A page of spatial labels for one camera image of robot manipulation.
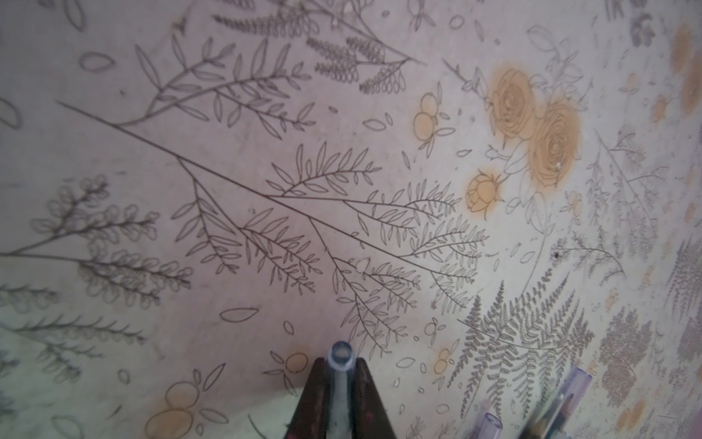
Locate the clear blue pencil cap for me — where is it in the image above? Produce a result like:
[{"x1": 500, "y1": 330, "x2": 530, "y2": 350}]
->
[{"x1": 327, "y1": 341, "x2": 356, "y2": 438}]

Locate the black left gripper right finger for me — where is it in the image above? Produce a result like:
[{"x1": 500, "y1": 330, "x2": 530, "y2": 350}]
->
[{"x1": 350, "y1": 358, "x2": 397, "y2": 439}]

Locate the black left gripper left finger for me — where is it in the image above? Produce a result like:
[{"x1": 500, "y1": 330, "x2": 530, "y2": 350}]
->
[{"x1": 283, "y1": 358, "x2": 331, "y2": 439}]

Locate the bundle of capped pencils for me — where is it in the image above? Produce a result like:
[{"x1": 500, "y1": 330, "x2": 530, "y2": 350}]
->
[{"x1": 465, "y1": 366, "x2": 702, "y2": 439}]

